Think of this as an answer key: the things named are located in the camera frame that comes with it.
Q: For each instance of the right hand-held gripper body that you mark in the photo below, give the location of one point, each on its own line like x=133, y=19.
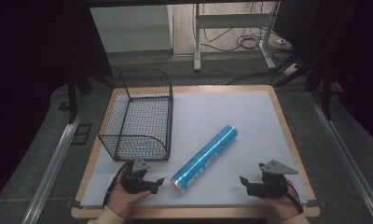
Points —
x=270, y=183

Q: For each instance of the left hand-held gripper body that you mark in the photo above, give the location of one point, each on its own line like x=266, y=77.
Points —
x=135, y=180

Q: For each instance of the person's left hand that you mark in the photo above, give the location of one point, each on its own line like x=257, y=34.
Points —
x=122, y=197

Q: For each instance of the person's right hand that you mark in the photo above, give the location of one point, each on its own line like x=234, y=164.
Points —
x=282, y=205

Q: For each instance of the blue cylindrical roll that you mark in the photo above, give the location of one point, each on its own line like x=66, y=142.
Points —
x=203, y=158

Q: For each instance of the white table mat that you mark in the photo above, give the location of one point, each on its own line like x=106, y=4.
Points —
x=256, y=124

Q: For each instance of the black metal stand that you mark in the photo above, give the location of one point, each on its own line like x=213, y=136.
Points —
x=326, y=93
x=72, y=96

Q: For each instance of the white power strip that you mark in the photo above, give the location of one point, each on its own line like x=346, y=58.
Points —
x=291, y=70

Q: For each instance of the black floor bracket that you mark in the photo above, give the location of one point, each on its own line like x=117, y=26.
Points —
x=81, y=134

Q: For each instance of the aluminium rail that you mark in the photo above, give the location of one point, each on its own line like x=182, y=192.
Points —
x=51, y=168
x=346, y=155

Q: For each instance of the white metal desk frame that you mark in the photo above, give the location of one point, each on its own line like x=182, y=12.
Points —
x=234, y=21

